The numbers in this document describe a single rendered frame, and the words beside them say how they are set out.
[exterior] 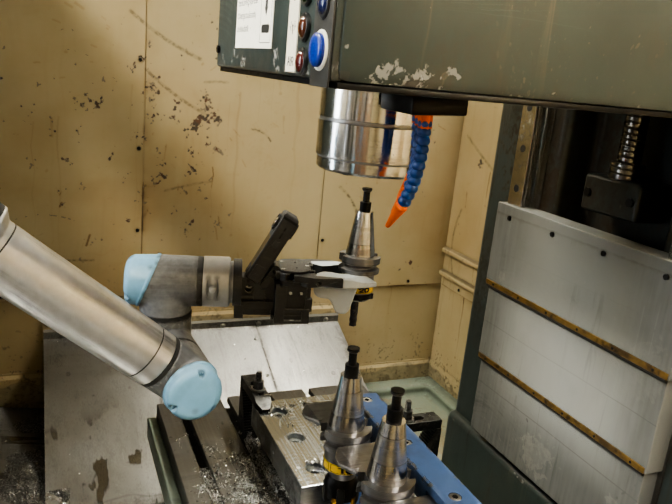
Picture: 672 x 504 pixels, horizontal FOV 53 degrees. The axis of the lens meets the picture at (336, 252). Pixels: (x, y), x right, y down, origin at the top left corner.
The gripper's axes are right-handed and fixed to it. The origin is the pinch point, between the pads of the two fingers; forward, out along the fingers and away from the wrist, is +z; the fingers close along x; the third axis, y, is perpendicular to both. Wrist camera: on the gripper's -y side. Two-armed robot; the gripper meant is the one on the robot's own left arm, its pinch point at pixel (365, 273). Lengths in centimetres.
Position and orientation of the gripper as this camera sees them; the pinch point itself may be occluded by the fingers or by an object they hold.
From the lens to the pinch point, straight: 102.7
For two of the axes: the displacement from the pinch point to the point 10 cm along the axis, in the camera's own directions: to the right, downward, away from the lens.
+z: 9.9, 0.4, 1.6
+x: 1.4, 2.6, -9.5
